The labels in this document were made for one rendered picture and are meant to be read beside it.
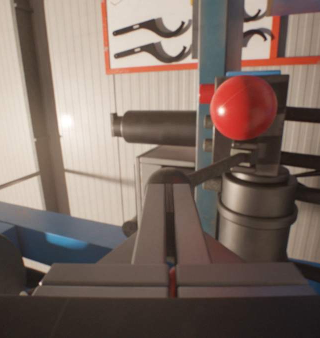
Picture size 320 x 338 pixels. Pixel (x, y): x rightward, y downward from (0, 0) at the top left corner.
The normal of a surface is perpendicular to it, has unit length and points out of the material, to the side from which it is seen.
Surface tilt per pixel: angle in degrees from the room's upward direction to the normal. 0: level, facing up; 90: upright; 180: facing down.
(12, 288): 180
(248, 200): 79
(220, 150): 90
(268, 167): 90
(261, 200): 94
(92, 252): 90
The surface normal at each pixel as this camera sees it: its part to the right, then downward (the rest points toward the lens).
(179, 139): -0.32, 0.67
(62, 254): -0.36, 0.28
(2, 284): 0.93, 0.09
